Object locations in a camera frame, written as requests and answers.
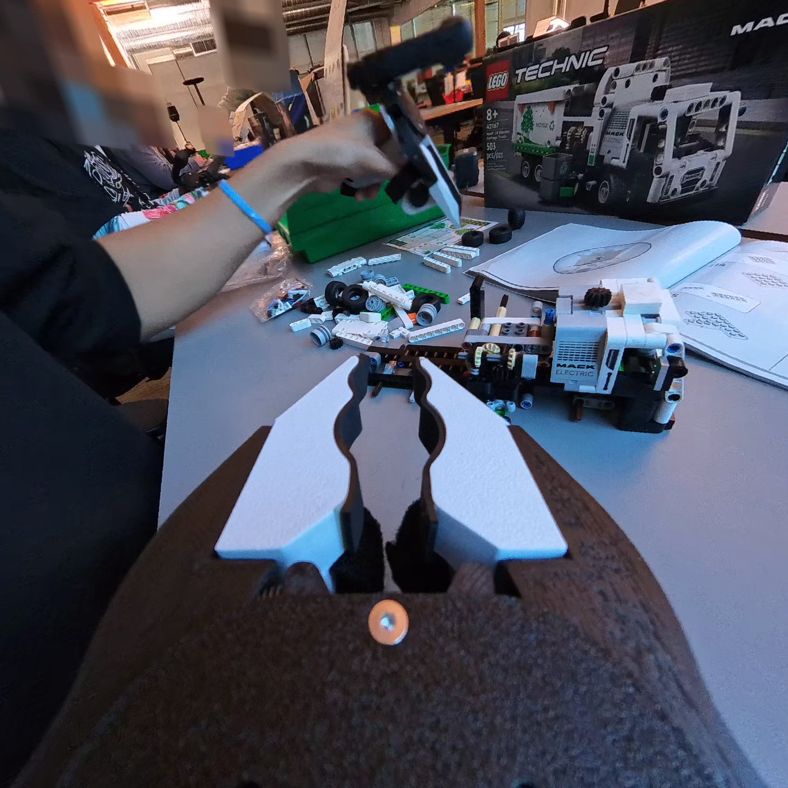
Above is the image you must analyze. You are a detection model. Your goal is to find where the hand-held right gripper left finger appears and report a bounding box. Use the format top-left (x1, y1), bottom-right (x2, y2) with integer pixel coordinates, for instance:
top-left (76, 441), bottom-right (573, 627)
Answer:
top-left (213, 353), bottom-right (371, 593)

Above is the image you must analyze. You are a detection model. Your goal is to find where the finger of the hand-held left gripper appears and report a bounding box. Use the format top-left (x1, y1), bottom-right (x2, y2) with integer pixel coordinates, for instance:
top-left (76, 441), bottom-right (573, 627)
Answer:
top-left (421, 140), bottom-right (459, 225)
top-left (438, 143), bottom-right (464, 225)

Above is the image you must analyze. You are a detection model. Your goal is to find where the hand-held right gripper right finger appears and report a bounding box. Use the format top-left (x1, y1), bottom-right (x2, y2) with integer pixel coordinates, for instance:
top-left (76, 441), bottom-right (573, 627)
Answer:
top-left (412, 356), bottom-right (569, 584)

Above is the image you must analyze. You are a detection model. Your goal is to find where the partly built lego truck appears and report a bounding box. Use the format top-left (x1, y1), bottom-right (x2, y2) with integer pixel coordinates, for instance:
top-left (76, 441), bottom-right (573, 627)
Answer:
top-left (363, 277), bottom-right (689, 433)

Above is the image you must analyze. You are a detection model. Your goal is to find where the pile of lego pieces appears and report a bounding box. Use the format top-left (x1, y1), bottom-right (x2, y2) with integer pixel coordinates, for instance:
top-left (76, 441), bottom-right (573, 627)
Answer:
top-left (289, 278), bottom-right (472, 352)

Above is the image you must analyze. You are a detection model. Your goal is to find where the small clear bag of pins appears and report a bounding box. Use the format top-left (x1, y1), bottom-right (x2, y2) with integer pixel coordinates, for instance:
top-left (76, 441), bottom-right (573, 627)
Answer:
top-left (249, 278), bottom-right (313, 322)

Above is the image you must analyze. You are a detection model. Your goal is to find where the large clear plastic bag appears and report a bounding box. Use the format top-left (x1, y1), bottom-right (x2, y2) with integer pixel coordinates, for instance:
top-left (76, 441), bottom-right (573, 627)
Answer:
top-left (222, 234), bottom-right (296, 293)

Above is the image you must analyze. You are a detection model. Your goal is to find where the person's left forearm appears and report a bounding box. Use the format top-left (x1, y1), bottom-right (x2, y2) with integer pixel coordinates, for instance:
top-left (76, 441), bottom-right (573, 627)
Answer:
top-left (97, 177), bottom-right (272, 342)

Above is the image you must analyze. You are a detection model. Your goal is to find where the lego set box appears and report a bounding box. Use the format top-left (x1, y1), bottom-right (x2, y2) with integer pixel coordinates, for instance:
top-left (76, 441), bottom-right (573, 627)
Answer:
top-left (482, 0), bottom-right (788, 225)

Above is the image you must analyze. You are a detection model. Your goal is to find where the person's left hand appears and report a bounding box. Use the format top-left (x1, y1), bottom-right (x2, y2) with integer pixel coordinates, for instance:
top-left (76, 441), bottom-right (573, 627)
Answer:
top-left (237, 111), bottom-right (406, 218)

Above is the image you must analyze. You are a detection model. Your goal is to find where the green and white sticker sheet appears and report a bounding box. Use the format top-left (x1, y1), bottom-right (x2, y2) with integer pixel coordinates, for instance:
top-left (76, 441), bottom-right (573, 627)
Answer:
top-left (385, 218), bottom-right (498, 257)

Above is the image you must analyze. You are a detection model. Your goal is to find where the wooden background table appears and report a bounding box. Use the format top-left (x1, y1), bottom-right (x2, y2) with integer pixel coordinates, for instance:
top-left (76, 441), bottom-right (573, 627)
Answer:
top-left (421, 98), bottom-right (484, 145)

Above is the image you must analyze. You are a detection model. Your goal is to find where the green plastic bin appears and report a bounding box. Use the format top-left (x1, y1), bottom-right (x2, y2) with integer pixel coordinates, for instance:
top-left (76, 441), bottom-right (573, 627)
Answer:
top-left (277, 144), bottom-right (456, 264)

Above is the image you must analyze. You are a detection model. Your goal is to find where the white instruction booklet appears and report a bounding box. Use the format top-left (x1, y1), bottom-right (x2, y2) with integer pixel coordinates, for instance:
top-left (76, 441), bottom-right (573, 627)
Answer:
top-left (465, 222), bottom-right (788, 390)

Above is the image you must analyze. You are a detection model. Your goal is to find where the blue wristband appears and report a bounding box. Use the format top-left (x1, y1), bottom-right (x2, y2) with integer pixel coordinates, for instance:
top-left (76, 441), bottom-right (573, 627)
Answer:
top-left (217, 179), bottom-right (273, 236)

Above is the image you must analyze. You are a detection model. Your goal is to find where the black floor lamp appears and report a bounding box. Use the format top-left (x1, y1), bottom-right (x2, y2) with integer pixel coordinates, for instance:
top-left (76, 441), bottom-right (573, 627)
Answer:
top-left (183, 75), bottom-right (207, 149)

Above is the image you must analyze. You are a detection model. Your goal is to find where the person's black clothing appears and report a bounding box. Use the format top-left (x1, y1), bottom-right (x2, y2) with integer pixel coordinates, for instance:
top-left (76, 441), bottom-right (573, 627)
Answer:
top-left (0, 105), bottom-right (179, 764)

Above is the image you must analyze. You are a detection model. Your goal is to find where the colourful printed cloth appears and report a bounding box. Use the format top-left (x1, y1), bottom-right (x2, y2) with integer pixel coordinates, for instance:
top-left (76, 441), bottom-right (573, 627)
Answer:
top-left (92, 186), bottom-right (213, 240)

